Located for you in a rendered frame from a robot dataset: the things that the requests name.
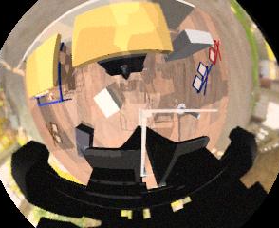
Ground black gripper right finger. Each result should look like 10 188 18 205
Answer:
144 126 211 186

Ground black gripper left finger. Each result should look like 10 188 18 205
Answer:
84 125 142 182

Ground orange-framed glasses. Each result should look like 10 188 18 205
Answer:
49 122 63 143

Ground white rectangular panel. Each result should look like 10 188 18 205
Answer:
18 0 195 71

